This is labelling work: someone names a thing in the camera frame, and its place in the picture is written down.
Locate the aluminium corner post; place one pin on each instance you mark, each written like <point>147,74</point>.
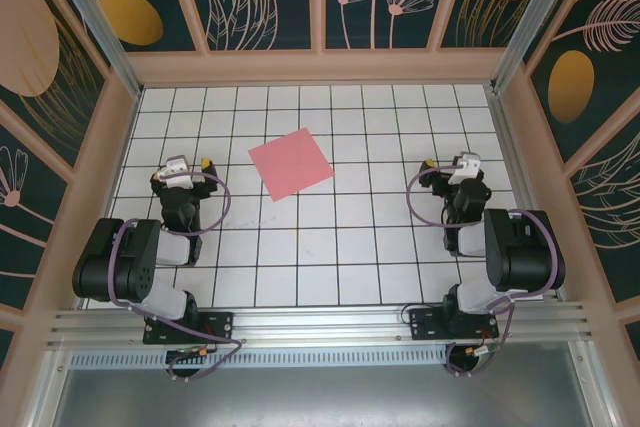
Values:
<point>100,32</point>
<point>537,12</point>

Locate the pink square paper sheet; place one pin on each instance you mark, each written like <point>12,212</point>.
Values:
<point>292,167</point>

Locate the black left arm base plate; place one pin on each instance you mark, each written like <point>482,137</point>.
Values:
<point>217,327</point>

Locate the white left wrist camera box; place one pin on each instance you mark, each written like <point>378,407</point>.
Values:
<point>175,172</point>

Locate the orange power connector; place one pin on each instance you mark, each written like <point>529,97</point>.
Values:
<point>471,350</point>
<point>203,351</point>

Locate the aluminium slotted base rail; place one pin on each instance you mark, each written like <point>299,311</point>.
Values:
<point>320,323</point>

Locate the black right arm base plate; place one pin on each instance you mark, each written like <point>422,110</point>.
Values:
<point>425,324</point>

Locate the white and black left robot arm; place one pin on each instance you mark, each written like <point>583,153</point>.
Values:
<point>125,267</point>

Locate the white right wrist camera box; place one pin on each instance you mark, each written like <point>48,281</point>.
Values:
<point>465,167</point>

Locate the aluminium side rail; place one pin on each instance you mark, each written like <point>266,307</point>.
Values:
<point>516,172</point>

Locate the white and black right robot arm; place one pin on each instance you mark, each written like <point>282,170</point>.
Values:
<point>520,257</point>

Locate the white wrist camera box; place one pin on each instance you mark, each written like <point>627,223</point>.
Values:
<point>175,172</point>
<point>465,167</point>

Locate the grey metal sheet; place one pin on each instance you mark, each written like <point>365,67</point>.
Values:
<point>320,397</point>

